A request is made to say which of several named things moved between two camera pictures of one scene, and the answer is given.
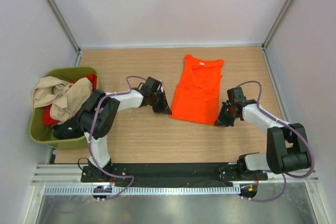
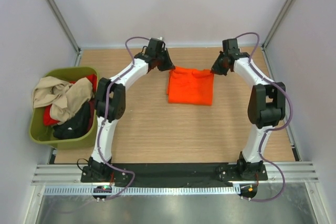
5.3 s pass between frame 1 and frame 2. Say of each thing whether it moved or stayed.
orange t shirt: moved
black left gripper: moved
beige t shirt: stayed
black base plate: stayed
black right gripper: moved
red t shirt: stayed
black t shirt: stayed
